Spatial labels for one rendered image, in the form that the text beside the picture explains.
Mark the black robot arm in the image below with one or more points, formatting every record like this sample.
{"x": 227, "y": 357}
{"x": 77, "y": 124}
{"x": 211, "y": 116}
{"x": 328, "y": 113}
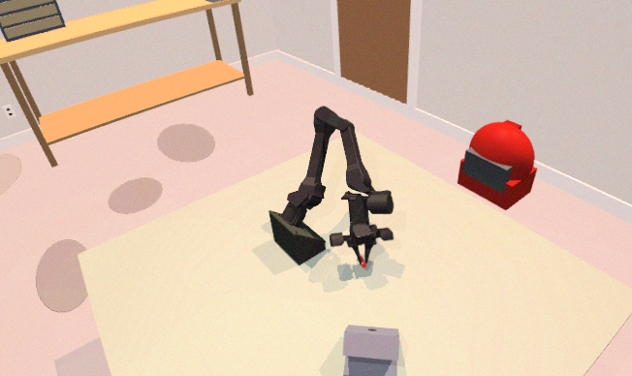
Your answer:
{"x": 311, "y": 191}

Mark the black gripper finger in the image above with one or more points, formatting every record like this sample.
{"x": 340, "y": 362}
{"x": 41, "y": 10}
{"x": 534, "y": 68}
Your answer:
{"x": 367, "y": 250}
{"x": 356, "y": 250}

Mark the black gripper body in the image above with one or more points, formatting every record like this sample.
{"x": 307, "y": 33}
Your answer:
{"x": 338, "y": 239}

